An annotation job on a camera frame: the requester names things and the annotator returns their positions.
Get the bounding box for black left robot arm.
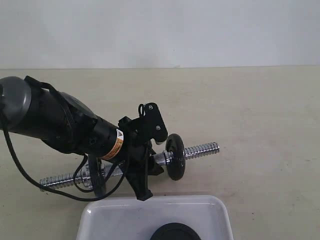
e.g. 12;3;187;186
0;76;168;201

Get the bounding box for white plastic tray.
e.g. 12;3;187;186
76;195;234;240

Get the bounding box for black right weight plate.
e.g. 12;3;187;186
165;133;186;181

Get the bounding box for black left weight plate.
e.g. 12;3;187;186
88;154;106;198

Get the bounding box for chrome threaded dumbbell bar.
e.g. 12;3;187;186
39;142;220;192

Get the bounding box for chrome collar nut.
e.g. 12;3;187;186
81;166;92;189

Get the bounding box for black weight plate in tray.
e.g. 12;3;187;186
150;222;201;240

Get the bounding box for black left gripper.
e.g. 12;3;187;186
118;116;164;200

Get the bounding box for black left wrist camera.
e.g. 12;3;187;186
137;102;168;145

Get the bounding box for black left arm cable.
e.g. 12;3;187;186
0;104;131;202

